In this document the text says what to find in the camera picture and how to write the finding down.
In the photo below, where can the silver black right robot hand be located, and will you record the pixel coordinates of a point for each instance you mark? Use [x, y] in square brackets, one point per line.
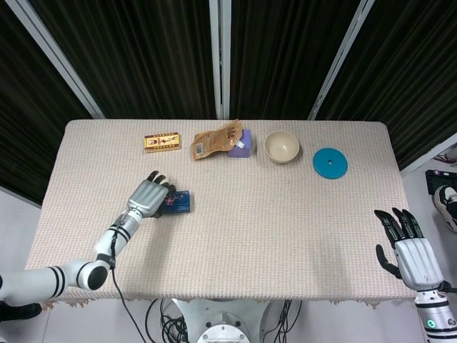
[419, 261]

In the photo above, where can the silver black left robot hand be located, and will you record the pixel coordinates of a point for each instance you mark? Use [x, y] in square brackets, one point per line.
[148, 196]

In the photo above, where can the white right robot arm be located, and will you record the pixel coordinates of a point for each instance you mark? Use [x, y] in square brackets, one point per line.
[437, 314]

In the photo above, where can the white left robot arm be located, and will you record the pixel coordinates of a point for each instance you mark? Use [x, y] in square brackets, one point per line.
[35, 280]

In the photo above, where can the yellow red small box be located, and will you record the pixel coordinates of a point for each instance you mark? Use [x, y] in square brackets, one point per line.
[162, 143]

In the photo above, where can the white black sneaker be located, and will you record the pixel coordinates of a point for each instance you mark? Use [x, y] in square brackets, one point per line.
[446, 203]

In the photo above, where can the brown spout pouch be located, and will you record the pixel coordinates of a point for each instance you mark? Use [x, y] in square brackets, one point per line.
[210, 143]

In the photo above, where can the black device purple marks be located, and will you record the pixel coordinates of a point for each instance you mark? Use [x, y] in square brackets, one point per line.
[437, 178]

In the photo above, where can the purple cube block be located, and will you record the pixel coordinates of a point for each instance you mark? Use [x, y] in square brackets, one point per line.
[242, 151]

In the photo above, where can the white pink sneaker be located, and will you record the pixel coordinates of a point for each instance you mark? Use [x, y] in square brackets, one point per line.
[446, 157]

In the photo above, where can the beige waffle tablecloth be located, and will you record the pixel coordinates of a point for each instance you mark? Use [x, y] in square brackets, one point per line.
[250, 232]

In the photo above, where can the teal round disc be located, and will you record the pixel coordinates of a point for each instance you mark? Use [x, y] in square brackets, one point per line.
[330, 163]

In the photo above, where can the beige bowl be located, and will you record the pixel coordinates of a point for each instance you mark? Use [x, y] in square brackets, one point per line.
[281, 147]

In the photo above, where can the black pleated curtain panel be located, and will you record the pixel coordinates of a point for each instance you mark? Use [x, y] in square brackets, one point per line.
[410, 71]
[28, 107]
[143, 53]
[285, 53]

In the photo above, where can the black shoe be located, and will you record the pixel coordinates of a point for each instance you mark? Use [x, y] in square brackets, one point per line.
[21, 311]

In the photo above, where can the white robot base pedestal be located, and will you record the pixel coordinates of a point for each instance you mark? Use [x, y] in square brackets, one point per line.
[221, 321]

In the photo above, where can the white metal frame post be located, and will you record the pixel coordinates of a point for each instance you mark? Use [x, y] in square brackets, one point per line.
[214, 53]
[342, 53]
[55, 53]

